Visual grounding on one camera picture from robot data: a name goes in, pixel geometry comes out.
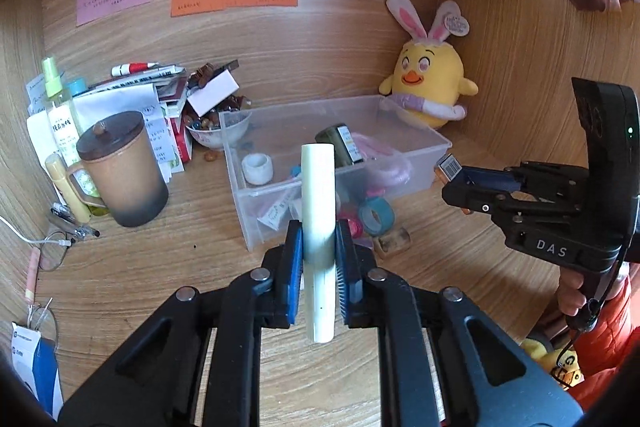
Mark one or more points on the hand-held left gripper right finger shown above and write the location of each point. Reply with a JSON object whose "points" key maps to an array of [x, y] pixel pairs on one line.
{"points": [[342, 272]]}

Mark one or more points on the yellow chick plush toy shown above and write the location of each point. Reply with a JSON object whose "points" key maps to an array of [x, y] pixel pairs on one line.
{"points": [[430, 77]]}

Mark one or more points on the red white marker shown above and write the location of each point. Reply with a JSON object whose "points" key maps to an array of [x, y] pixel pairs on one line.
{"points": [[132, 68]]}

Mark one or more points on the white tube blue print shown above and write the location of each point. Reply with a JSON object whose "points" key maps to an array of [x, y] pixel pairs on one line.
{"points": [[277, 214]]}

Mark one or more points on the light blue lidded jar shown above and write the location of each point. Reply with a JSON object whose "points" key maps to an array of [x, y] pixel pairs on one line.
{"points": [[77, 87]]}

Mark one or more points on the small glass bowl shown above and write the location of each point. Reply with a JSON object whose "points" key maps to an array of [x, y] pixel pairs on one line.
{"points": [[215, 139]]}

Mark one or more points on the person's right forearm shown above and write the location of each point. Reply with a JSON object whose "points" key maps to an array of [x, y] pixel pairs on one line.
{"points": [[612, 342]]}

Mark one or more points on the pink round compact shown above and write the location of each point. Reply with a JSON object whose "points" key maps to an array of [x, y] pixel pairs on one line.
{"points": [[354, 227]]}

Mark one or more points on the yellow printed toy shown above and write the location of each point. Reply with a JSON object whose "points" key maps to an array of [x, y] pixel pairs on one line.
{"points": [[545, 354]]}

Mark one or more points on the person's right hand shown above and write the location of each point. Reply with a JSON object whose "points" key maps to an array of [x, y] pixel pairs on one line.
{"points": [[570, 297]]}

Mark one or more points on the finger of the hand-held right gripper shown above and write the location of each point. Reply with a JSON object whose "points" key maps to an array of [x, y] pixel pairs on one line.
{"points": [[487, 177], [475, 199]]}

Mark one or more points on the dark brown hair clip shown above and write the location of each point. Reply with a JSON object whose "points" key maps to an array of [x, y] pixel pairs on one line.
{"points": [[210, 71]]}

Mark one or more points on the yellow lotion tube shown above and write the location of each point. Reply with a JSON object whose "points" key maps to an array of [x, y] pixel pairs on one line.
{"points": [[67, 187]]}

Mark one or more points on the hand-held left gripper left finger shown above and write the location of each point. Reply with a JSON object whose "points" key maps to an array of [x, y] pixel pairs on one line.
{"points": [[296, 272]]}

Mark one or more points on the green spray bottle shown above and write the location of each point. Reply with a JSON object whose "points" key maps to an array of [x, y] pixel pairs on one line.
{"points": [[62, 122]]}

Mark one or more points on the blue white carton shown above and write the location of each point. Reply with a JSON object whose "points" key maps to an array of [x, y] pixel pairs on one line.
{"points": [[40, 367]]}

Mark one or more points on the white cardboard box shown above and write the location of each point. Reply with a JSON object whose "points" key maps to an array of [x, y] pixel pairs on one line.
{"points": [[210, 94]]}

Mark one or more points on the brown lidded mug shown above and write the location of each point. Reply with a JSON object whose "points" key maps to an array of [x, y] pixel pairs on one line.
{"points": [[125, 177]]}

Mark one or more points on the cream white tube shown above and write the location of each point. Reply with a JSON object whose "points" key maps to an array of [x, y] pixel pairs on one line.
{"points": [[317, 187]]}

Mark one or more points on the blue tape roll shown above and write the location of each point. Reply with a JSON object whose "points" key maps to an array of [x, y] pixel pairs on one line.
{"points": [[375, 214]]}

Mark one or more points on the black pens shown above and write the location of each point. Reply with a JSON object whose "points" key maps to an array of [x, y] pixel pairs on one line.
{"points": [[75, 222]]}

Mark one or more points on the dark green labelled bottle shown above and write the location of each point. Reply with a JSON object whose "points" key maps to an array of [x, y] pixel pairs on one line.
{"points": [[340, 144]]}

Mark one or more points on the clear plastic storage box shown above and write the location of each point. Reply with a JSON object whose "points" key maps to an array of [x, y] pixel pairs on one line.
{"points": [[250, 207]]}

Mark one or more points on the stack of papers and books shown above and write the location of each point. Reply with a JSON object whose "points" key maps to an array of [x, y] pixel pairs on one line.
{"points": [[130, 94]]}

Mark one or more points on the small barcode box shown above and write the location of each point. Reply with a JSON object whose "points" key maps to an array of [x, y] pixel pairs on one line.
{"points": [[450, 167]]}

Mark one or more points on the wooden stamp block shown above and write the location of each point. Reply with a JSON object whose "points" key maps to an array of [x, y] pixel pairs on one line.
{"points": [[395, 241]]}

